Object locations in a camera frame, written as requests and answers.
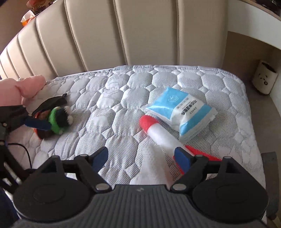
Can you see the orange tissue box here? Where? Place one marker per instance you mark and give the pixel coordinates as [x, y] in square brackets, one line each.
[27, 17]

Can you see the beige padded headboard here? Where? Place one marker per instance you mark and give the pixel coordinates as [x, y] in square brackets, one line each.
[78, 36]

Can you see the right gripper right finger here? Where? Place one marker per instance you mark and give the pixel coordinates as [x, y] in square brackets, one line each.
[195, 169]

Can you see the pink plush toy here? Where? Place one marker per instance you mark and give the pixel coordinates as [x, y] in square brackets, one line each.
[14, 91]

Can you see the pink flower bouquet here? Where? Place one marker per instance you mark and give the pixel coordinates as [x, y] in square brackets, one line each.
[37, 6]

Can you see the white desk shelf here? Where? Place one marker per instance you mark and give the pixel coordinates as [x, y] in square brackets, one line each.
[253, 20]

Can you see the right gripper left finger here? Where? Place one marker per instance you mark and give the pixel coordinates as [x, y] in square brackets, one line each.
[77, 176]

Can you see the white quilted mattress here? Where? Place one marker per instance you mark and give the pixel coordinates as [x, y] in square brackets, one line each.
[107, 105]

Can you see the panda face waste bin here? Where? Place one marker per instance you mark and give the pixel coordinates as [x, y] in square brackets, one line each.
[264, 78]

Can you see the white embossed cleaning wipe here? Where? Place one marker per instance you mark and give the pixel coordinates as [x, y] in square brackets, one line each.
[157, 168]

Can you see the blue white wipes package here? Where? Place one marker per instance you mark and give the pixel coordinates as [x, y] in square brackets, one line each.
[182, 112]

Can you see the red white toy rocket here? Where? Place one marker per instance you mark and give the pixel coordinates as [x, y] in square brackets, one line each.
[168, 142]

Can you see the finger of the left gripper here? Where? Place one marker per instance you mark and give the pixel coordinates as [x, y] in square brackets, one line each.
[38, 124]

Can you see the colourful crocheted doll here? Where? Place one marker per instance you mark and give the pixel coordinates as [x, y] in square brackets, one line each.
[60, 119]

